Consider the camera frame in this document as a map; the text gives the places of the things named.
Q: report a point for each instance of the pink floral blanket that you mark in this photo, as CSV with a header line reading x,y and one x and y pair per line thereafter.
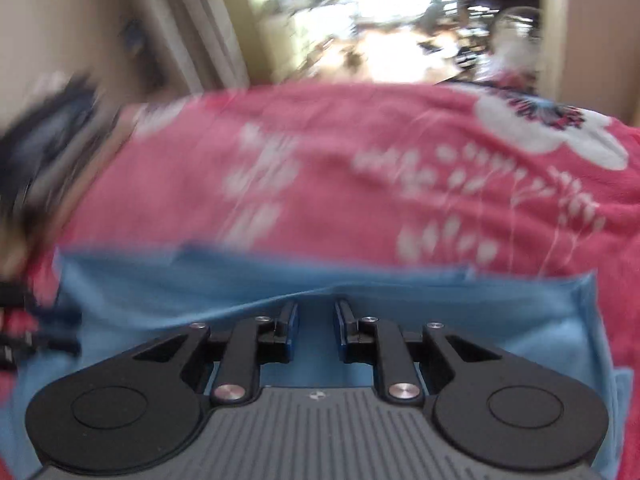
x,y
350,200

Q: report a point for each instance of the light blue t-shirt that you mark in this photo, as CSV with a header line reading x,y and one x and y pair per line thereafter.
x,y
450,300

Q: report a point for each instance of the white plastic bag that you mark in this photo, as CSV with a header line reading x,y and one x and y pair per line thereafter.
x,y
515,45

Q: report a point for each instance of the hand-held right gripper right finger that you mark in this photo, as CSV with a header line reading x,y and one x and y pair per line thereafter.
x,y
340,332

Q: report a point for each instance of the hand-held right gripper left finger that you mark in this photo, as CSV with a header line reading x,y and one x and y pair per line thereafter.
x,y
294,332

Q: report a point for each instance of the folded dark grey garment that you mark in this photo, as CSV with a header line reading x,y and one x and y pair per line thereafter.
x,y
50,130

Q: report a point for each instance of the grey curtain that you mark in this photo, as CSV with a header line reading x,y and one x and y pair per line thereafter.
x,y
210,25

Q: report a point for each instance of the wheelchair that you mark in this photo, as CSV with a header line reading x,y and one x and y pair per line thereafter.
x,y
480,0

